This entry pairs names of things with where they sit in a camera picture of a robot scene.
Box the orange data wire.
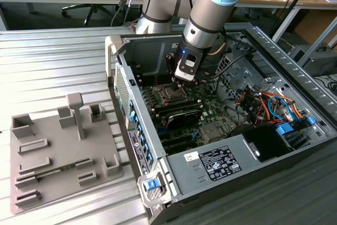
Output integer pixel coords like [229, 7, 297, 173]
[260, 92, 306, 120]

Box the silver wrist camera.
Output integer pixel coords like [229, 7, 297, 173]
[175, 51, 205, 82]

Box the silver chipset heatsink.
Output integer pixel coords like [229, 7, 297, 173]
[200, 122, 222, 142]

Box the thick black wire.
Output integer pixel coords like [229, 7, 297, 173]
[213, 73, 247, 124]

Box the copper coloured cable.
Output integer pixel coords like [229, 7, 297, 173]
[206, 40, 226, 57]

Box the open grey PC case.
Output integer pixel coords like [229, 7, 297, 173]
[104, 23, 337, 225]

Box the green RAM stick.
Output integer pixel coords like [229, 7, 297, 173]
[34, 163, 80, 177]

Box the grey power supply unit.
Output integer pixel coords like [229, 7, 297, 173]
[167, 134, 260, 197]

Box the blue disk carrier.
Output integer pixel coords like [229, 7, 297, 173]
[275, 122, 295, 138]

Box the blue case latch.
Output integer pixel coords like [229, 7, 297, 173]
[144, 179, 161, 191]

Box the black camera cable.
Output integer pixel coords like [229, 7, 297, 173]
[209, 31, 257, 81]

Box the grey parts rack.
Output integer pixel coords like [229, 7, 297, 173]
[9, 92, 124, 215]

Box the black expansion slot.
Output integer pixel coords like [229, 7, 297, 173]
[162, 139, 200, 155]
[157, 129, 197, 145]

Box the multicolour power wire bundle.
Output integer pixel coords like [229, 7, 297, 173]
[235, 89, 284, 128]

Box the CPU socket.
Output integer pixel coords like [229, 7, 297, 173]
[155, 85, 188, 106]

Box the blue data wire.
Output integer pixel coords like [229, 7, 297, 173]
[267, 95, 294, 122]

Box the grey computer case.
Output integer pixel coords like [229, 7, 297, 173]
[288, 43, 337, 77]

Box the black office chair base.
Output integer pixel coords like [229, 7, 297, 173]
[62, 3, 115, 27]

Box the silver perforated drive cage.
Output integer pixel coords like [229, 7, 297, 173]
[213, 52, 266, 99]

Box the black slanted pole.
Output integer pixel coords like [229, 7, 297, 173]
[270, 0, 320, 36]

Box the green motherboard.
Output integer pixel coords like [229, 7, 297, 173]
[138, 69, 255, 157]

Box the black graphics card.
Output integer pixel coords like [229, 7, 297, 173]
[159, 109, 203, 131]

